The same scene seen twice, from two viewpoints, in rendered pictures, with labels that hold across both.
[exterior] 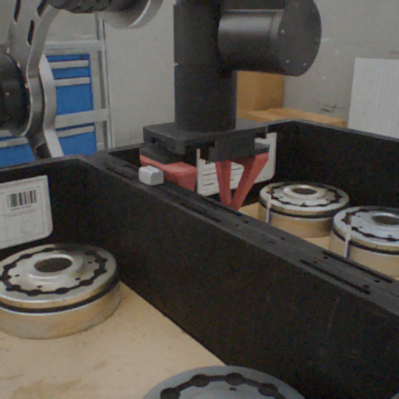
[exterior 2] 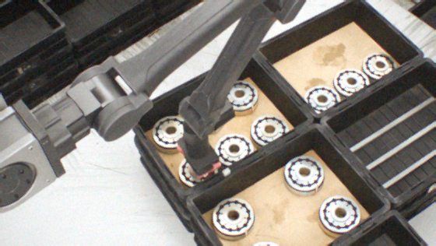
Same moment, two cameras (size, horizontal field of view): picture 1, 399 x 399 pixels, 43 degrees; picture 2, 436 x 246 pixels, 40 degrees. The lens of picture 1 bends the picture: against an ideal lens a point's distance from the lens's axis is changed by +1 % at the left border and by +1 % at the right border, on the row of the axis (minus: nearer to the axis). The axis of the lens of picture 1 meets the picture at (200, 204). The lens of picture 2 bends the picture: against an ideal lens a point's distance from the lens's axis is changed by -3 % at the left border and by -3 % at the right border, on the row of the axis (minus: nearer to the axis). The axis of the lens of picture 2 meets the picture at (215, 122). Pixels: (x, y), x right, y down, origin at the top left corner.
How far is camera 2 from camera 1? 1.42 m
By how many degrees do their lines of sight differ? 68
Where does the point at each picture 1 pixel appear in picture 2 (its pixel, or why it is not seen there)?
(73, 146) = not seen: outside the picture
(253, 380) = (290, 166)
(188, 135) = (213, 155)
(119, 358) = (264, 201)
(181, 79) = (203, 147)
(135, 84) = not seen: outside the picture
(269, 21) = (231, 114)
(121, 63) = not seen: outside the picture
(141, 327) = (250, 196)
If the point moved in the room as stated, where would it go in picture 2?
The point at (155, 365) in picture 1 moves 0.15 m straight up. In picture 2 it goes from (268, 191) to (269, 161)
